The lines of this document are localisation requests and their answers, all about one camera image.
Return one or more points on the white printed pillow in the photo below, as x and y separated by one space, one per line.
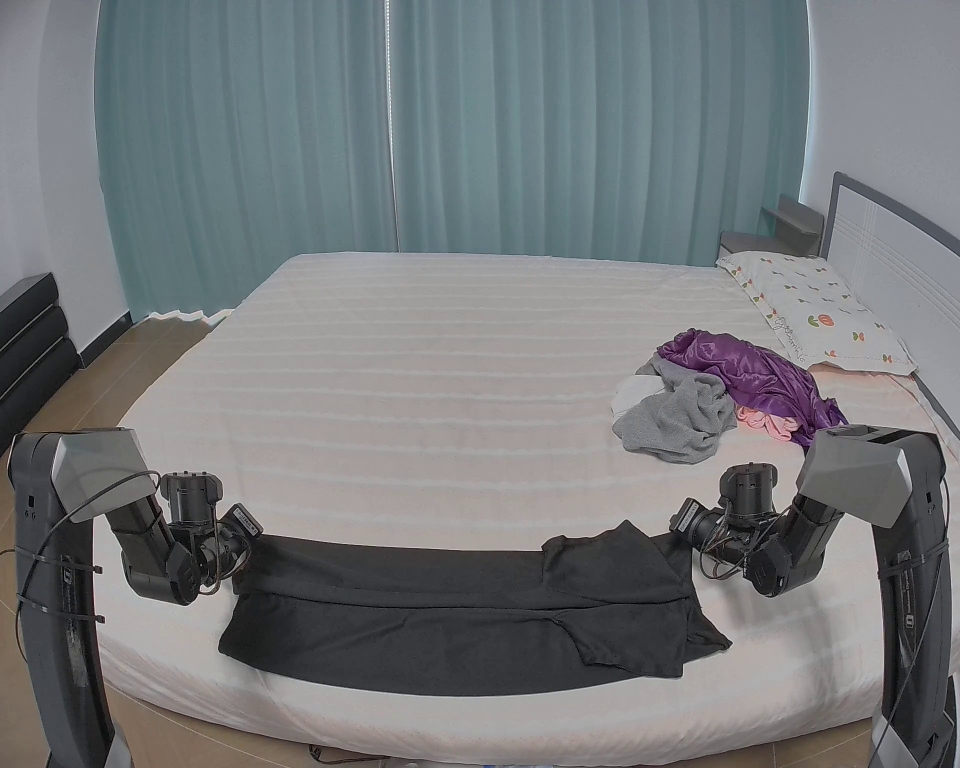
817 311

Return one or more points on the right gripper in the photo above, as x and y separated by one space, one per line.
694 523

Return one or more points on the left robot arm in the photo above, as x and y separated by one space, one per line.
60 600

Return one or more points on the bed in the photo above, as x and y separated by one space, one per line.
450 375

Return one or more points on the pile of clothes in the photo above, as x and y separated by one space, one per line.
682 420

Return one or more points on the blue-green curtain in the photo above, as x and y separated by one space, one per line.
600 127
247 150

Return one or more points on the black chest of drawers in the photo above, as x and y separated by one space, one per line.
34 345

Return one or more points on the black T-shirt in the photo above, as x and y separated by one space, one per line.
450 607

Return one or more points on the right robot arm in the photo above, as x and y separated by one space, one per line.
900 600

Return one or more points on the grey bedside table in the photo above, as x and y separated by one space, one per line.
795 221

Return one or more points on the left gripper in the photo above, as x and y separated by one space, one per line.
244 532

